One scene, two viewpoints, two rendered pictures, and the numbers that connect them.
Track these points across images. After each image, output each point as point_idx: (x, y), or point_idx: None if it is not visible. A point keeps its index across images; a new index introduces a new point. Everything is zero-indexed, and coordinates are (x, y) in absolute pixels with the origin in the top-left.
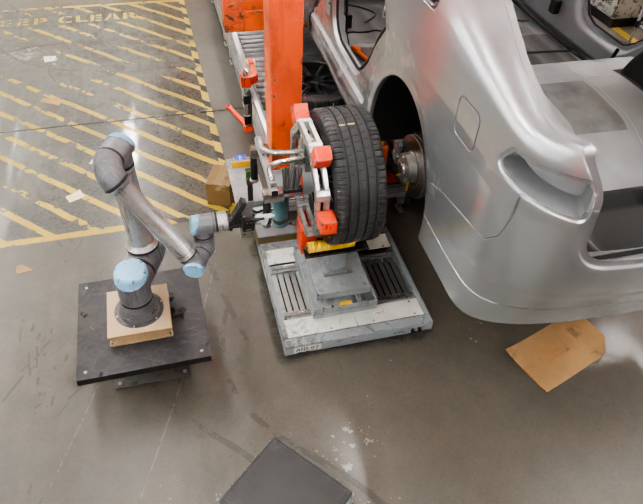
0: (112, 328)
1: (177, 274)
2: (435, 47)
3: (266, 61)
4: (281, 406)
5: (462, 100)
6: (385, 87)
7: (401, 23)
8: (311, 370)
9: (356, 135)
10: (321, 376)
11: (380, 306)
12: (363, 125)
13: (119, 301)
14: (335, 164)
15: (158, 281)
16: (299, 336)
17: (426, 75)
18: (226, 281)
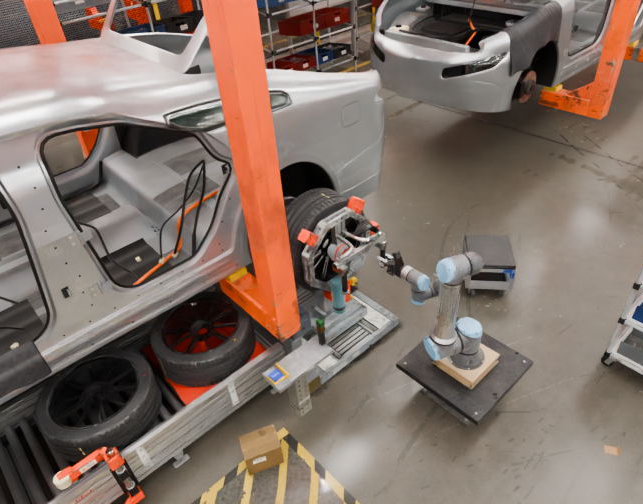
0: (491, 357)
1: (413, 368)
2: (309, 114)
3: (275, 252)
4: (430, 311)
5: (343, 109)
6: None
7: None
8: (396, 310)
9: (329, 192)
10: (396, 304)
11: None
12: (319, 191)
13: (471, 369)
14: None
15: (429, 374)
16: (384, 316)
17: (308, 135)
18: (364, 389)
